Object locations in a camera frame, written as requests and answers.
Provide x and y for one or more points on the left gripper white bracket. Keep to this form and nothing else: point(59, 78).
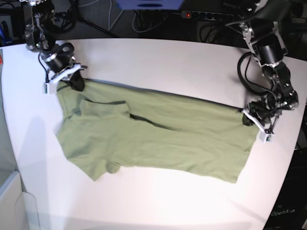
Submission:
point(256, 114)

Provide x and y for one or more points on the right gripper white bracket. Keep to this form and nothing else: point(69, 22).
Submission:
point(76, 82)

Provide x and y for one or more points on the green T-shirt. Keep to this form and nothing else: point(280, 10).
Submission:
point(106, 127)

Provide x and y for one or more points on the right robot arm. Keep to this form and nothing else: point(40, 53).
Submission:
point(58, 61)

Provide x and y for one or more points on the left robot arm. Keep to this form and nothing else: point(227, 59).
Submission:
point(259, 22)

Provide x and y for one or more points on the blue box overhead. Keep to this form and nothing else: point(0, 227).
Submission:
point(149, 4)

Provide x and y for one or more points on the black OpenArm base box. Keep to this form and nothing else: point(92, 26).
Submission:
point(290, 209)

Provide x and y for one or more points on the black power strip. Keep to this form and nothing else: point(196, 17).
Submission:
point(207, 16)

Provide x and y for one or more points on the white bin at left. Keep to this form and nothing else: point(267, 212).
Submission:
point(18, 209)

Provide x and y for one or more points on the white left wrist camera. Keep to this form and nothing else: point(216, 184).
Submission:
point(265, 137)

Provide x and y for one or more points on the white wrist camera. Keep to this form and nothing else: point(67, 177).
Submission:
point(50, 88)
point(265, 137)

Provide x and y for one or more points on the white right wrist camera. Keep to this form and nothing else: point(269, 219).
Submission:
point(50, 88)

